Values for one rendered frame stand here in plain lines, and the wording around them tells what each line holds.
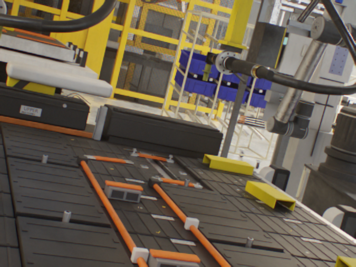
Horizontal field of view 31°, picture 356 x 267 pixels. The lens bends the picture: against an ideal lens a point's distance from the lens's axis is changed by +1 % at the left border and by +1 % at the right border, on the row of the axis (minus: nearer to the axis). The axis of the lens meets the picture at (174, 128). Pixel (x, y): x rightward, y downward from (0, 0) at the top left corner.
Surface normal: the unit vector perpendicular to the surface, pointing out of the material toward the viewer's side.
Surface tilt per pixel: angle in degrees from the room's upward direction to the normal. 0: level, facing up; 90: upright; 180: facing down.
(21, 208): 0
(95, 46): 90
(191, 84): 97
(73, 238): 0
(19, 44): 90
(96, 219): 0
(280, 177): 90
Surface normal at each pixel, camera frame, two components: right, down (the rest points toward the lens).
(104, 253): 0.24, -0.96
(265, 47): 0.29, 0.21
